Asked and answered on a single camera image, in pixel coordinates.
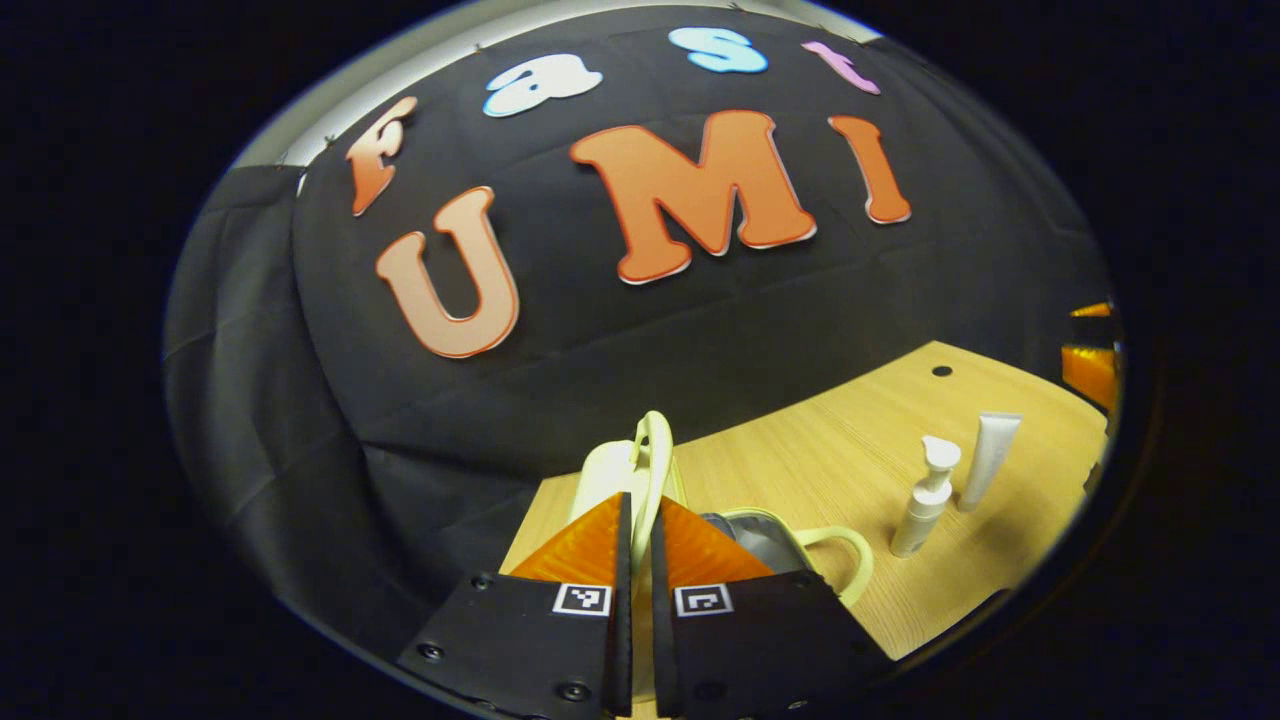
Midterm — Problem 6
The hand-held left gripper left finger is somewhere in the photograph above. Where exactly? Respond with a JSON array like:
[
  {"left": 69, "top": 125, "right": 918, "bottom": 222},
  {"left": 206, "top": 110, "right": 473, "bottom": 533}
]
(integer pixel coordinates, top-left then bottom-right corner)
[{"left": 395, "top": 490, "right": 634, "bottom": 720}]

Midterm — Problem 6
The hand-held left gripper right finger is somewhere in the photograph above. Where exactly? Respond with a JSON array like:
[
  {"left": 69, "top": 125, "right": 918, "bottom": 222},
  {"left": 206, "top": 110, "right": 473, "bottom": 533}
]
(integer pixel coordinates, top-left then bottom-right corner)
[{"left": 650, "top": 495, "right": 896, "bottom": 720}]

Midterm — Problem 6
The white squeeze tube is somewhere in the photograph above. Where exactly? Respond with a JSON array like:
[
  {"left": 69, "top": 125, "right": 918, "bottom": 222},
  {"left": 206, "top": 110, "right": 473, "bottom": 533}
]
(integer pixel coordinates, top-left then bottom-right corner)
[{"left": 958, "top": 412, "right": 1024, "bottom": 513}]

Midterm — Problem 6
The white pump bottle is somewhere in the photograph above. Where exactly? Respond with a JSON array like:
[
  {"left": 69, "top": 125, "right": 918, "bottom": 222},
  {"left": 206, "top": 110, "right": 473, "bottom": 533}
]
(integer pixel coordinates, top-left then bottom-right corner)
[{"left": 890, "top": 435, "right": 963, "bottom": 559}]

